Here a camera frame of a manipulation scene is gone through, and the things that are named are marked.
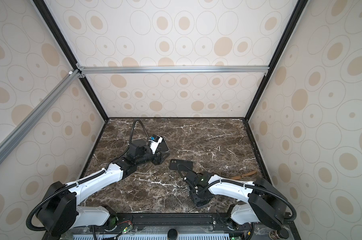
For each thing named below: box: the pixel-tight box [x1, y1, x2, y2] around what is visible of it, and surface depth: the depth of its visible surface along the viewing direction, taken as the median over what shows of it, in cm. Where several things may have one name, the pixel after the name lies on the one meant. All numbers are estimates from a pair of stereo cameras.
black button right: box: [279, 228, 289, 239], surface depth 64 cm
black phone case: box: [169, 159, 193, 171], surface depth 97 cm
